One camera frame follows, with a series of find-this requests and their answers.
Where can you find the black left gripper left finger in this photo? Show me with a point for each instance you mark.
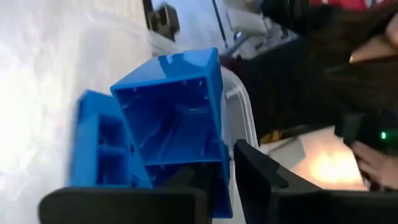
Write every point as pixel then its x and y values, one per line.
pixel 124 205

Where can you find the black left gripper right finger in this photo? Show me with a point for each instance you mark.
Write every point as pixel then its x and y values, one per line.
pixel 295 205

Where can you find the blue building block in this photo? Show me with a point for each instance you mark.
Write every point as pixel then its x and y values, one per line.
pixel 174 124
pixel 90 140

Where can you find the grey flat box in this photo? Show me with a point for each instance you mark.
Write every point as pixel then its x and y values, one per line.
pixel 287 152

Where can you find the person's hand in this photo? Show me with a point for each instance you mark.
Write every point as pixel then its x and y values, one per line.
pixel 377 168

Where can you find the black controller with green light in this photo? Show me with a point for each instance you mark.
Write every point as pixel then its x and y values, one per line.
pixel 367 130

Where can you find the clear plastic bin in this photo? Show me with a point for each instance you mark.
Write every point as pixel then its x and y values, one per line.
pixel 241 105

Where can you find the person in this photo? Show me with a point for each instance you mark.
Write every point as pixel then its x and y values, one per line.
pixel 295 87

